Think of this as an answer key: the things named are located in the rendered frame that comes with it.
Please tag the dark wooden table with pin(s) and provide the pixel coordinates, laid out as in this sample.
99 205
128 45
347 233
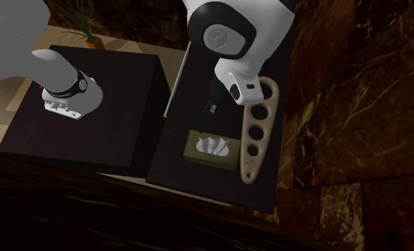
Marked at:
179 167

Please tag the beige spaghetti measure with holes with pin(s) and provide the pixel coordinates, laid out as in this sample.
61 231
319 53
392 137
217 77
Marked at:
262 139

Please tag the olive tissue box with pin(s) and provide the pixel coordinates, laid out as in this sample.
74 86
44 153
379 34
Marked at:
197 155

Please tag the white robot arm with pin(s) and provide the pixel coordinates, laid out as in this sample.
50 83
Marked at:
252 31

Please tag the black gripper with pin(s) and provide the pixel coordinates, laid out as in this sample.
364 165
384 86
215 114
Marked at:
216 94

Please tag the potted plant in orange pot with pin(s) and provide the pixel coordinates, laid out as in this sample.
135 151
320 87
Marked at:
90 33

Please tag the thin white stick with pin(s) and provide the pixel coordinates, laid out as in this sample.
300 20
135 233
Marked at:
176 81

